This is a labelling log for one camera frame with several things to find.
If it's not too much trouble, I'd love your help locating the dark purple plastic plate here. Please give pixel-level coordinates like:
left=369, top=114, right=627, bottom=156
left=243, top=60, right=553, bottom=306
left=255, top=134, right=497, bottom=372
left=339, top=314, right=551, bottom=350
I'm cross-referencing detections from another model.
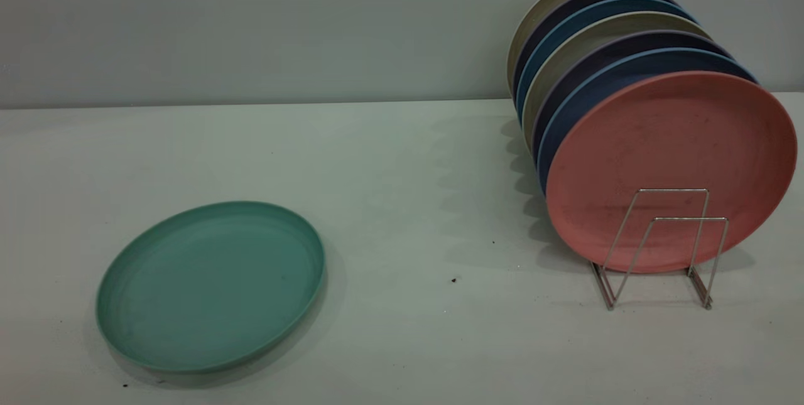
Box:
left=531, top=30, right=733, bottom=161
left=512, top=0, right=676, bottom=104

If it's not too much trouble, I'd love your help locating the green plastic plate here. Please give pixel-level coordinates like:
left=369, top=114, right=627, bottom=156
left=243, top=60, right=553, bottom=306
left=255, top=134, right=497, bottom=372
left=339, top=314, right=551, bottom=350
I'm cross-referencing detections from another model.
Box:
left=95, top=201, right=326, bottom=373

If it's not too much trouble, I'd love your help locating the beige plastic plate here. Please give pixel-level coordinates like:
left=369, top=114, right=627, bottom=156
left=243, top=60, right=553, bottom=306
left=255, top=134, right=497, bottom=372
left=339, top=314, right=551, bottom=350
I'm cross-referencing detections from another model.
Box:
left=523, top=11, right=714, bottom=149
left=506, top=0, right=670, bottom=98

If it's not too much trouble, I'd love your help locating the metal wire plate rack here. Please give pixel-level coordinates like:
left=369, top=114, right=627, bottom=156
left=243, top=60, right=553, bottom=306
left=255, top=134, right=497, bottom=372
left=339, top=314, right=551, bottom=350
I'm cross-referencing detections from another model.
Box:
left=590, top=188, right=730, bottom=311

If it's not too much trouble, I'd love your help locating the blue plastic plate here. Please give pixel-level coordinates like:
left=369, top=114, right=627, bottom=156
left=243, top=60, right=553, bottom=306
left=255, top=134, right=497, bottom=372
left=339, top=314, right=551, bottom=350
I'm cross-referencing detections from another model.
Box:
left=537, top=47, right=759, bottom=196
left=516, top=0, right=698, bottom=123

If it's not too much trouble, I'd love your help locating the pink plastic plate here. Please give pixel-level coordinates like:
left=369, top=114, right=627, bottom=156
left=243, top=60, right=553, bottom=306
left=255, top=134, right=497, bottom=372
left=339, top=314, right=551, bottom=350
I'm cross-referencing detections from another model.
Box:
left=545, top=70, right=798, bottom=274

